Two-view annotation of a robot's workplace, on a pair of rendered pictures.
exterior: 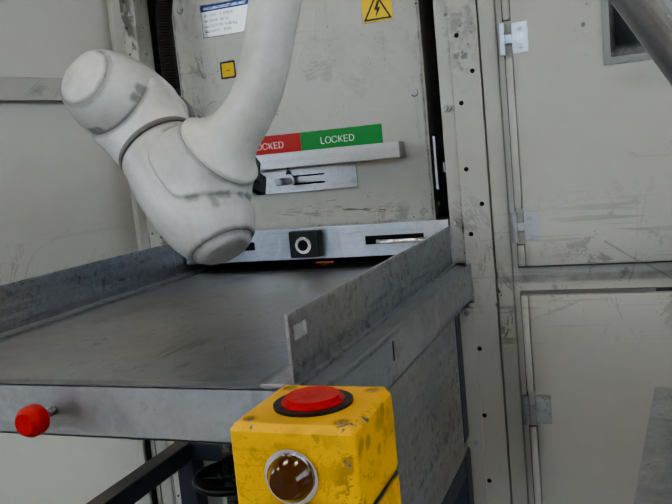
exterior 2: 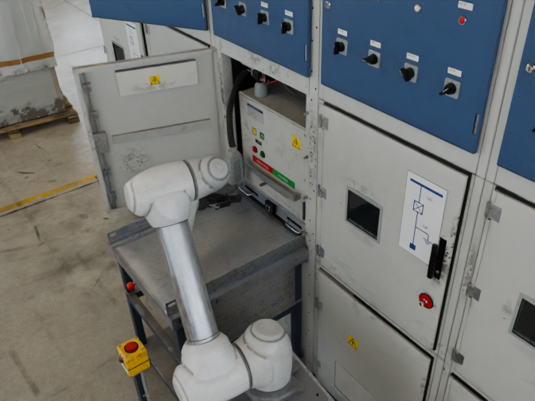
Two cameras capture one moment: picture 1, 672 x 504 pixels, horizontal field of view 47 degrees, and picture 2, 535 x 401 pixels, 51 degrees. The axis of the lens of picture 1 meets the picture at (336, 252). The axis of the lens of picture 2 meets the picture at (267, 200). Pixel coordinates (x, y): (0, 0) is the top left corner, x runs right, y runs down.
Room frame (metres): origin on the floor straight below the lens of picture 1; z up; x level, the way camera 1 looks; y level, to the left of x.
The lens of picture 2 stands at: (-0.37, -1.13, 2.43)
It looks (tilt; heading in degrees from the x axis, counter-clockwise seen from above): 35 degrees down; 34
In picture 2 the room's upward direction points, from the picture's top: 2 degrees counter-clockwise
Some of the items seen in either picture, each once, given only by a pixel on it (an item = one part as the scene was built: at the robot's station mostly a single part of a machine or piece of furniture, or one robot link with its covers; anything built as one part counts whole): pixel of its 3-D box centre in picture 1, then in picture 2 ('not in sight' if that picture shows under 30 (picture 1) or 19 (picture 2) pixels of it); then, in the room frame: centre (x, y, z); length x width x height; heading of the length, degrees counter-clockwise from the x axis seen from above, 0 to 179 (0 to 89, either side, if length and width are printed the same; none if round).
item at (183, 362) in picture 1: (215, 329); (206, 250); (1.10, 0.18, 0.82); 0.68 x 0.62 x 0.06; 159
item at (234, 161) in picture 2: not in sight; (235, 166); (1.46, 0.27, 1.04); 0.08 x 0.05 x 0.17; 159
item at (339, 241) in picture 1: (313, 241); (276, 204); (1.47, 0.04, 0.89); 0.54 x 0.05 x 0.06; 69
